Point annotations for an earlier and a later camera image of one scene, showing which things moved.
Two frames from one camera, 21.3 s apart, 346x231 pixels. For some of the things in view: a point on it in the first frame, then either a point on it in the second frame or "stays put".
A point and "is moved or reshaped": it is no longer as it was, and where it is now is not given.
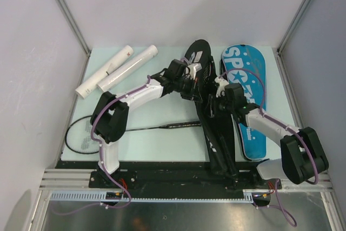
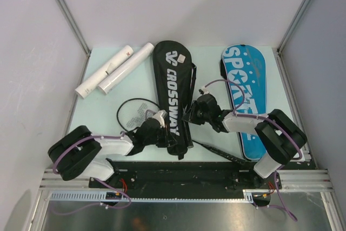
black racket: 79,139 is moved or reshaped
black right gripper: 213,105 -> 191,115
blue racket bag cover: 245,65 stays put
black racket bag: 210,105 -> 174,77
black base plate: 174,176 stays put
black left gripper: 191,95 -> 168,140
